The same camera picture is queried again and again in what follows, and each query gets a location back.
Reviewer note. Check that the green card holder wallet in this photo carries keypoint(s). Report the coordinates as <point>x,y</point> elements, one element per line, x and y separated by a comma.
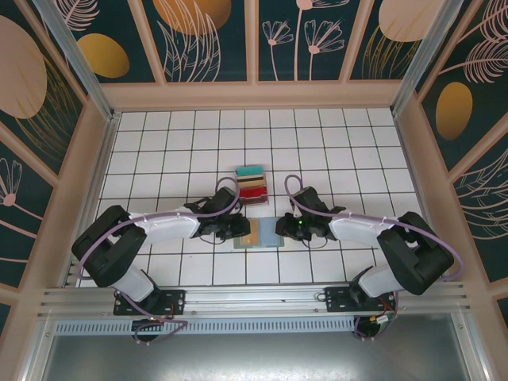
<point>272,234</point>

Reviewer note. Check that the single gold card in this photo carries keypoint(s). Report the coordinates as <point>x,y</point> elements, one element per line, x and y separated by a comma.
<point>252,239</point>

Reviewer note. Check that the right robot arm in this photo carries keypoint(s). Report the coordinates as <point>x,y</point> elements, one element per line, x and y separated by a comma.
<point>357,232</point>

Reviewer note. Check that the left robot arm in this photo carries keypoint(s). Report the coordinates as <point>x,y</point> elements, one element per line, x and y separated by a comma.
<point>166,228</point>

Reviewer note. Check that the clear acrylic card stand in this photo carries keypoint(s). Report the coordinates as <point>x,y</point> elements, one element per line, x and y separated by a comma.
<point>240,205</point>

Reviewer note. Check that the red card stack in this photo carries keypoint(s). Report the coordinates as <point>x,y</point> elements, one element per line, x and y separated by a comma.
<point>254,195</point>

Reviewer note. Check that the gold card stack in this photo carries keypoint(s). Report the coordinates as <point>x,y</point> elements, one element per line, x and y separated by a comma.
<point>250,183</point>

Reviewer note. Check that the teal card stack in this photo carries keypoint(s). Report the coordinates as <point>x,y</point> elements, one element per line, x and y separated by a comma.
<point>250,172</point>

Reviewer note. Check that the green circuit board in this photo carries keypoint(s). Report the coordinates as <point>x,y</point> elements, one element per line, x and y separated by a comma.
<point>383,319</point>

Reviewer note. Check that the grey metal panel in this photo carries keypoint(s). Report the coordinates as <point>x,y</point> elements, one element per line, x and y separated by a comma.
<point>254,357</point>

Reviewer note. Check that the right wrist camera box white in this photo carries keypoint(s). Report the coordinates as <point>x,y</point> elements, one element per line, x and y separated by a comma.
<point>295,210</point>

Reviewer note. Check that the aluminium frame rail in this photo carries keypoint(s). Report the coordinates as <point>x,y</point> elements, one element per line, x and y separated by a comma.
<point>254,297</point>

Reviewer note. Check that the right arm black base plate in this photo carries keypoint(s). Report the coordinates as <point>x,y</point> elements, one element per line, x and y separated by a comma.
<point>337,299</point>

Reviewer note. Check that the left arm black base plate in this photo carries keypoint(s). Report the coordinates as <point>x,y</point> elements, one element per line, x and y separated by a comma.
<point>174,299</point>

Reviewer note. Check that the aluminium corner post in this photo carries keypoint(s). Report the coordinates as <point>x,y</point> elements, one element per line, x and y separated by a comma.
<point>420,59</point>
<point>79,67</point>

